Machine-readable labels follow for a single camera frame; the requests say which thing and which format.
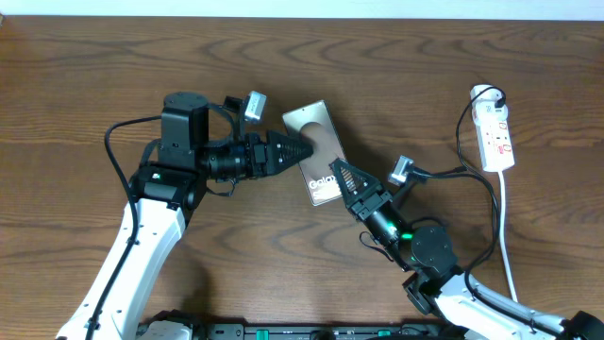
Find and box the Samsung Galaxy smartphone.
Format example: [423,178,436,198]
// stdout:
[282,100,345,206]

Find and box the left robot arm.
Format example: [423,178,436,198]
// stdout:
[57,92,312,340]

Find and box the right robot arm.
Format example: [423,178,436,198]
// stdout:
[330,159,603,339]

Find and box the white power strip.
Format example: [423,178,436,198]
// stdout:
[470,84,514,173]

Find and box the right camera cable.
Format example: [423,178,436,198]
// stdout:
[410,164,501,284]

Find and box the camera cable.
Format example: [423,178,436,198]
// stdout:
[84,115,164,340]
[410,164,501,284]

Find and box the white power strip cord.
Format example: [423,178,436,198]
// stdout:
[497,170,520,303]

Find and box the left camera cable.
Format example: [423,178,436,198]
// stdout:
[84,115,164,340]

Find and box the black charger cable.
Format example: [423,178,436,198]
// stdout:
[410,85,508,303]

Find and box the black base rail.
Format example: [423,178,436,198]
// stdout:
[141,311,454,340]

